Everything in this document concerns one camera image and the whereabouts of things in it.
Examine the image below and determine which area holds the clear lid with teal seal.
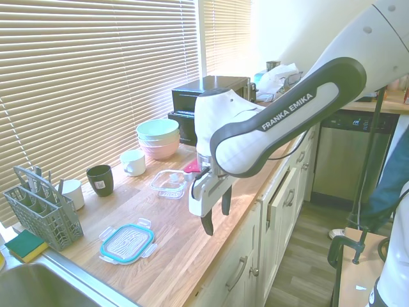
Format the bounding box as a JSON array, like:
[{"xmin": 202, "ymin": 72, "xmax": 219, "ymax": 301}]
[{"xmin": 98, "ymin": 217, "xmax": 158, "ymax": 265}]

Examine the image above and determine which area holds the narrow beige window blind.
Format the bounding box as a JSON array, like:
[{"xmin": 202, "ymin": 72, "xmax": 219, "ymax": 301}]
[{"xmin": 203, "ymin": 0, "xmax": 253, "ymax": 77}]

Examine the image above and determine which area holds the black toaster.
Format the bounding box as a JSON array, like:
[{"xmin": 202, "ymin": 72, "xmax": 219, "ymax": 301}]
[{"xmin": 167, "ymin": 110, "xmax": 198, "ymax": 147}]

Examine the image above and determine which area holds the person in blue jeans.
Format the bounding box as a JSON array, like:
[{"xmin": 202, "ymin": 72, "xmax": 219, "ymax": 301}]
[{"xmin": 328, "ymin": 118, "xmax": 409, "ymax": 240}]

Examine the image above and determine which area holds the black screw clamp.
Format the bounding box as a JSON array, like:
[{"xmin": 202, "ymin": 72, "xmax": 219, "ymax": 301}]
[{"xmin": 328, "ymin": 225, "xmax": 368, "ymax": 268}]

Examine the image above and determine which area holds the stainless steel sink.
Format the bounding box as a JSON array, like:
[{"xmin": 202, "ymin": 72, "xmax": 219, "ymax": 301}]
[{"xmin": 0, "ymin": 249, "xmax": 141, "ymax": 307}]

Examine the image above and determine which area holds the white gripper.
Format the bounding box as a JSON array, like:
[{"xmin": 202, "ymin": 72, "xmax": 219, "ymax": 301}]
[{"xmin": 187, "ymin": 171, "xmax": 236, "ymax": 237}]

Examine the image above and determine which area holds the white plastic bag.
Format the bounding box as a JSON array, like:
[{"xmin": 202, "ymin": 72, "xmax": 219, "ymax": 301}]
[{"xmin": 257, "ymin": 63, "xmax": 303, "ymax": 103}]

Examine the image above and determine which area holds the white kitchen cabinet unit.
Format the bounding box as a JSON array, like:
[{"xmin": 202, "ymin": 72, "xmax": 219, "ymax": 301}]
[{"xmin": 191, "ymin": 123, "xmax": 323, "ymax": 307}]

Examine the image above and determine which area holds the green and yellow sponge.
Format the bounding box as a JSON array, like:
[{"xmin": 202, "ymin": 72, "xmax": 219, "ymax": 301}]
[{"xmin": 4, "ymin": 229, "xmax": 49, "ymax": 264}]

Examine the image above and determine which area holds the black cup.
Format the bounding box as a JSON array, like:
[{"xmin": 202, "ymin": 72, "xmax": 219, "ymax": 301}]
[{"xmin": 86, "ymin": 164, "xmax": 115, "ymax": 198}]

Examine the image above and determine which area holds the pink wrist camera mount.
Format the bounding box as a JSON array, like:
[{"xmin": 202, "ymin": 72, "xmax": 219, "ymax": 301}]
[{"xmin": 184, "ymin": 159, "xmax": 201, "ymax": 175}]

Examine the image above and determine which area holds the black microwave oven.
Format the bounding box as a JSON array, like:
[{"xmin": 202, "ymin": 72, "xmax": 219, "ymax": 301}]
[{"xmin": 171, "ymin": 75, "xmax": 252, "ymax": 113}]

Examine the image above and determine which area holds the dark rimmed clear container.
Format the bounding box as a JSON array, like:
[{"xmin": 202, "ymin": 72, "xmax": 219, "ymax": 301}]
[{"xmin": 283, "ymin": 71, "xmax": 304, "ymax": 88}]

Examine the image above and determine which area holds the stainless steel dishwasher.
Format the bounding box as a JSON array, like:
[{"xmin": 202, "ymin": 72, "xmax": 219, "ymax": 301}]
[{"xmin": 311, "ymin": 110, "xmax": 400, "ymax": 210}]

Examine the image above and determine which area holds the pale green bowl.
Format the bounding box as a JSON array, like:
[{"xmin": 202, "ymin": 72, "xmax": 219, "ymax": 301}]
[{"xmin": 137, "ymin": 131, "xmax": 180, "ymax": 147}]

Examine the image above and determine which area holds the white mug with handle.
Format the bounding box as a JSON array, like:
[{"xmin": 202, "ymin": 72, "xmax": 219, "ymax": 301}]
[{"xmin": 120, "ymin": 149, "xmax": 147, "ymax": 177}]

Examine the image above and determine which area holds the wooden mounting board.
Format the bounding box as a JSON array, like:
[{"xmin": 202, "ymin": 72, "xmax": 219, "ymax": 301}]
[{"xmin": 332, "ymin": 226, "xmax": 389, "ymax": 307}]

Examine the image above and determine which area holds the clear glass food container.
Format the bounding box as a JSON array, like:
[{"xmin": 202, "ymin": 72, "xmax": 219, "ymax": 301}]
[{"xmin": 150, "ymin": 169, "xmax": 189, "ymax": 201}]

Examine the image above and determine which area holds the pink bowl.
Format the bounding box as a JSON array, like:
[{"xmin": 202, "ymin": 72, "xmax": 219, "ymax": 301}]
[{"xmin": 139, "ymin": 140, "xmax": 180, "ymax": 161}]

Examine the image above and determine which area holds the grey plastic cutlery basket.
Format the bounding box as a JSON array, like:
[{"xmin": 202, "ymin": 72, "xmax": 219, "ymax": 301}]
[{"xmin": 2, "ymin": 165, "xmax": 84, "ymax": 251}]

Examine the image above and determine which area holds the black camera stand pole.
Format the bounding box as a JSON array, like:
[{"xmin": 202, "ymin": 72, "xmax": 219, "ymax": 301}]
[{"xmin": 348, "ymin": 86, "xmax": 388, "ymax": 230}]

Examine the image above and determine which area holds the mint green bowl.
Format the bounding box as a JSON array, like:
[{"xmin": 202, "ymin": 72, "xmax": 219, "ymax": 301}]
[{"xmin": 136, "ymin": 118, "xmax": 180, "ymax": 139}]

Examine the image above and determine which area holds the wide beige window blind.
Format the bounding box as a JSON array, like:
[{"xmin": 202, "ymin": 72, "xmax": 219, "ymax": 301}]
[{"xmin": 0, "ymin": 0, "xmax": 201, "ymax": 228}]

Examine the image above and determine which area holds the white handleless cup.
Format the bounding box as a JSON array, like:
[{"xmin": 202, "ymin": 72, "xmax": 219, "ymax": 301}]
[{"xmin": 59, "ymin": 179, "xmax": 86, "ymax": 211}]

